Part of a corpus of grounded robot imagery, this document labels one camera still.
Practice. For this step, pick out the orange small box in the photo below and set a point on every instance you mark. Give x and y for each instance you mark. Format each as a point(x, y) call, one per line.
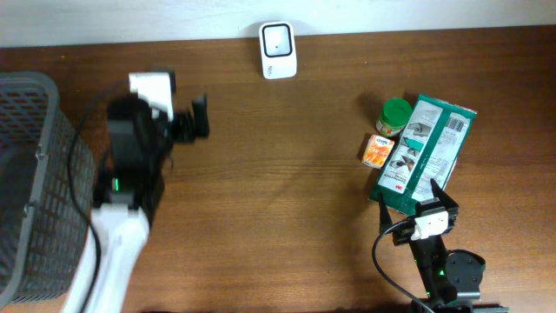
point(377, 151)

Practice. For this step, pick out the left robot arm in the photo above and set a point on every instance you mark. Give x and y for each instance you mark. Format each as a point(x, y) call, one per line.
point(126, 196)

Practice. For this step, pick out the green 3M gloves packet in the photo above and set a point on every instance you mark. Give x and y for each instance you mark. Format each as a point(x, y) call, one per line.
point(426, 153)

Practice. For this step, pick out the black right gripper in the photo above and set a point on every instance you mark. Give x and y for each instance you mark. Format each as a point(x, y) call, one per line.
point(450, 206)

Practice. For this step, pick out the grey plastic mesh basket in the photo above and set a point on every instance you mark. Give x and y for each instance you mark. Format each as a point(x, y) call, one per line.
point(44, 176)

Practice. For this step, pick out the green lid jar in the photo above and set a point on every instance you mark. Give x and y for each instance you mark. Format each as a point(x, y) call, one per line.
point(394, 116)

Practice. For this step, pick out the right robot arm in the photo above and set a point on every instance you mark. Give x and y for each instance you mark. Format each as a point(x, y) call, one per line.
point(451, 278)

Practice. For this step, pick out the white barcode scanner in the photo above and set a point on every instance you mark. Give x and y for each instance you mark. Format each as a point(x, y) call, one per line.
point(278, 50)

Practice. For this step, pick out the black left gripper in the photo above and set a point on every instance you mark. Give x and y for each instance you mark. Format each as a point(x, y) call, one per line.
point(188, 124)

